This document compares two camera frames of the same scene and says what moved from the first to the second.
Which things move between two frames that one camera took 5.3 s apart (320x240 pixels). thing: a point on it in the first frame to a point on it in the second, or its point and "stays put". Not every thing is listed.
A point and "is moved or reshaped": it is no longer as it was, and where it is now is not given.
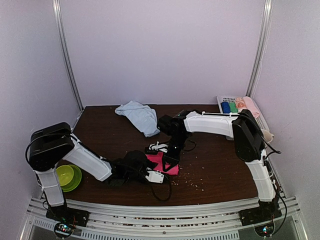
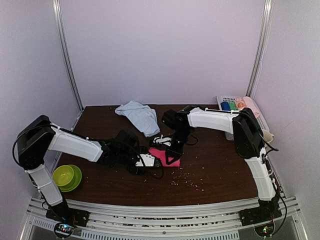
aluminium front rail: (164, 223) stays put
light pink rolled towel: (251, 106) stays put
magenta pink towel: (157, 157) is moved or reshaped
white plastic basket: (222, 99) stays put
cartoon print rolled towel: (240, 104) stays put
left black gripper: (151, 164) to (143, 149)
